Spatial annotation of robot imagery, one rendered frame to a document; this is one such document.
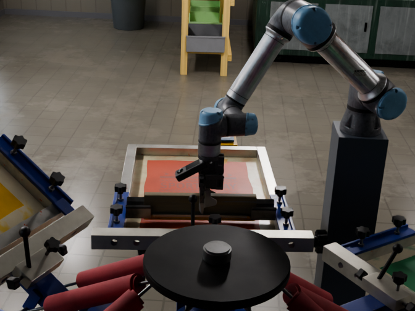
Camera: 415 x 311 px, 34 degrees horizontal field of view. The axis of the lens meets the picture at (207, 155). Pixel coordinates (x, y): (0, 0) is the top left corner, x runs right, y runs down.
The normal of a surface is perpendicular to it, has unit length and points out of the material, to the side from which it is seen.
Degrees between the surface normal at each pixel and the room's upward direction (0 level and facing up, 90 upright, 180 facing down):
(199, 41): 90
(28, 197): 32
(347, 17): 90
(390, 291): 0
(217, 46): 90
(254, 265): 0
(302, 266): 0
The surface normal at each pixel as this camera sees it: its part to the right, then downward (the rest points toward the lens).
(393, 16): -0.05, 0.39
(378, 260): 0.04, -0.92
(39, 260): 0.50, -0.67
